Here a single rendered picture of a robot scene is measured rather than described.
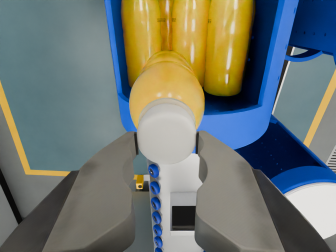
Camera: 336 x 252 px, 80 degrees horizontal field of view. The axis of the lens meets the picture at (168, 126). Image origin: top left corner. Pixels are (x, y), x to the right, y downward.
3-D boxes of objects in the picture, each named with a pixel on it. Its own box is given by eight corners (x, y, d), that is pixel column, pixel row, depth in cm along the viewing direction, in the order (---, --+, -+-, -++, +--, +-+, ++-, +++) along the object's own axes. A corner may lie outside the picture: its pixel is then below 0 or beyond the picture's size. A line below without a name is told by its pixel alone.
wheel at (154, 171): (155, 181, 64) (160, 178, 65) (154, 170, 62) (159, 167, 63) (147, 173, 67) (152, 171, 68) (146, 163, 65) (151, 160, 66)
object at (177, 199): (170, 196, 76) (170, 236, 62) (170, 188, 74) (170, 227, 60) (197, 196, 75) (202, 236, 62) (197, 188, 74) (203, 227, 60)
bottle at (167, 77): (135, 64, 30) (94, 112, 13) (176, 39, 29) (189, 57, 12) (159, 103, 33) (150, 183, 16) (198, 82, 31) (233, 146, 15)
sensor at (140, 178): (138, 180, 76) (136, 189, 72) (137, 174, 74) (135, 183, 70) (158, 179, 76) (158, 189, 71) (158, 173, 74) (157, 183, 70)
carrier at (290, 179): (263, 103, 141) (233, 79, 133) (376, 207, 63) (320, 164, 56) (234, 132, 152) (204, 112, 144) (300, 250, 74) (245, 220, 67)
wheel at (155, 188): (156, 198, 68) (161, 195, 69) (155, 188, 66) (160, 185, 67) (148, 190, 71) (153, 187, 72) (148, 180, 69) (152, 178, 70)
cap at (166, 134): (128, 119, 14) (122, 131, 12) (178, 92, 13) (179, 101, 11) (157, 159, 15) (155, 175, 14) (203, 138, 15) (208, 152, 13)
